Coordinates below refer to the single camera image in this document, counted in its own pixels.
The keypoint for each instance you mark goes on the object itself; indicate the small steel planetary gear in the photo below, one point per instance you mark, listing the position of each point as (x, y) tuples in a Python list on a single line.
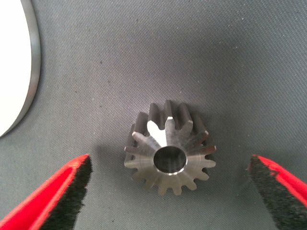
[(172, 136)]

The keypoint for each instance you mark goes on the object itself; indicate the dark grey table cloth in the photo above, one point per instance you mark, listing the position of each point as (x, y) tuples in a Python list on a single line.
[(168, 48)]

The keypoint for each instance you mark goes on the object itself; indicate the round metal carrier plate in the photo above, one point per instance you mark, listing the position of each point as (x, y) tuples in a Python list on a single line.
[(14, 60)]

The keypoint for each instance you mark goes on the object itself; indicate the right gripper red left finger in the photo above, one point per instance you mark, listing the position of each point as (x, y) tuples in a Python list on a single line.
[(43, 198)]

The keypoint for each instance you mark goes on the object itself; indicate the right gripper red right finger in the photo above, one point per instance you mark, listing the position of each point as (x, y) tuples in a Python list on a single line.
[(285, 196)]

